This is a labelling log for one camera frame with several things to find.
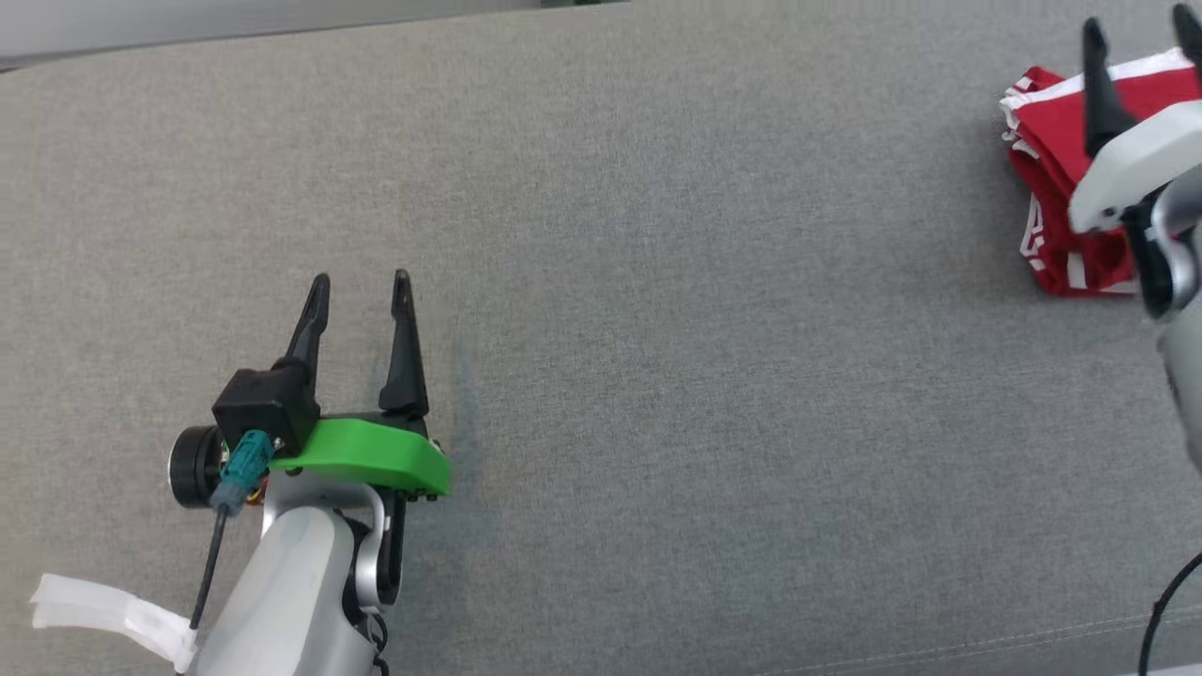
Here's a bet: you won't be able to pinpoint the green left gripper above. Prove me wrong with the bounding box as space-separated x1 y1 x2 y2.
270 269 455 501

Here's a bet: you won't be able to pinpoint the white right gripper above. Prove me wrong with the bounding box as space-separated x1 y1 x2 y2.
1068 2 1202 237

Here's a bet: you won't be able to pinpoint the red shorts white stripes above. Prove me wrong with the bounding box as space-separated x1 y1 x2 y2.
998 49 1202 193

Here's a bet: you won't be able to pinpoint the grey fabric sofa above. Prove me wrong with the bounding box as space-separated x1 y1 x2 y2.
0 0 1202 676

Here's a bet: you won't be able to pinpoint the white tape tag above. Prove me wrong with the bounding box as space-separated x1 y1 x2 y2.
29 573 201 676

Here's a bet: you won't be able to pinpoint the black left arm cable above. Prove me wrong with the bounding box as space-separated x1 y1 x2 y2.
186 430 277 632

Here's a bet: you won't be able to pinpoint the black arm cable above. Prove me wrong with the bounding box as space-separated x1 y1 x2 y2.
186 430 277 632
1137 552 1202 676

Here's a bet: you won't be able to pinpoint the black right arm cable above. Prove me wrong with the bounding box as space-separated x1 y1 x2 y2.
1137 552 1202 676

